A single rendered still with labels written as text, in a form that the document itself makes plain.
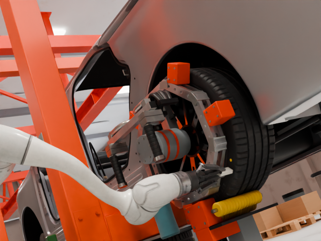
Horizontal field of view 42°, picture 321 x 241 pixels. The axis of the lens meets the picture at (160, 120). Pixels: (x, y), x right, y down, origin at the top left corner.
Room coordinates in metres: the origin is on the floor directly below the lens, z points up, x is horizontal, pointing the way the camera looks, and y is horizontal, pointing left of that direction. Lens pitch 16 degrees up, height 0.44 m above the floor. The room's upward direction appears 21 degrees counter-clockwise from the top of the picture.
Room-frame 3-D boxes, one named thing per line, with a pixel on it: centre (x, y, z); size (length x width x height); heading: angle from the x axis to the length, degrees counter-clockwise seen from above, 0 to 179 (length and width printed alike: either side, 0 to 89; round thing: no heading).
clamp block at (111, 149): (1.87, 0.23, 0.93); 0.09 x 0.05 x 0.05; 127
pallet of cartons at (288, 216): (7.58, -1.37, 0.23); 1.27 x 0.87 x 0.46; 32
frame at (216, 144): (1.86, -0.03, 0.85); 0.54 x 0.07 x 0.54; 37
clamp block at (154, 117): (1.60, 0.03, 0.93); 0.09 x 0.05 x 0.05; 127
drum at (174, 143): (1.81, 0.03, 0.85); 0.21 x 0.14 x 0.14; 127
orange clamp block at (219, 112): (1.61, -0.23, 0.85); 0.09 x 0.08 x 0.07; 37
